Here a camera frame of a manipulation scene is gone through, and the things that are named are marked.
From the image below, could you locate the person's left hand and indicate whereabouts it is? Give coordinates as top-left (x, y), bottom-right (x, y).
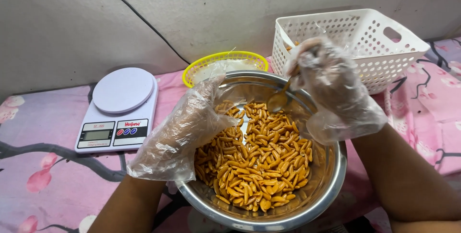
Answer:
top-left (127, 75), bottom-right (238, 182)

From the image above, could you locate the person's right hand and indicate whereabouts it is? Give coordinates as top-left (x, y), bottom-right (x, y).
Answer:
top-left (283, 37), bottom-right (389, 146)

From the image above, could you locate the metal spoon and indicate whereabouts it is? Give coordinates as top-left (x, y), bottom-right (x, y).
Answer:
top-left (266, 68), bottom-right (301, 114)

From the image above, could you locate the yellow plastic basket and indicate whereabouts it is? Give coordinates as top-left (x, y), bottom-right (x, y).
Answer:
top-left (182, 51), bottom-right (269, 89)

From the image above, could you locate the white perforated plastic basket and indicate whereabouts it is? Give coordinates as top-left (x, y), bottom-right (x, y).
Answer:
top-left (271, 8), bottom-right (431, 95)

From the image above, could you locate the pile of orange snack sticks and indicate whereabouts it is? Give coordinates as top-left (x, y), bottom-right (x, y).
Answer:
top-left (194, 100), bottom-right (314, 213)

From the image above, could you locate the white digital kitchen scale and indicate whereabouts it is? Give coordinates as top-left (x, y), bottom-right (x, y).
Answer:
top-left (74, 67), bottom-right (159, 154)

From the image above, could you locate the stainless steel bowl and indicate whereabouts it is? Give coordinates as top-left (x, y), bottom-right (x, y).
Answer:
top-left (175, 70), bottom-right (348, 233)

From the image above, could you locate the pink floral cloth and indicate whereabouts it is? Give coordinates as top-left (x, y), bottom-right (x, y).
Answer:
top-left (0, 37), bottom-right (461, 233)

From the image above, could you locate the black cable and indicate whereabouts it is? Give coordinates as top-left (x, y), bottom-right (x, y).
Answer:
top-left (89, 0), bottom-right (191, 65)

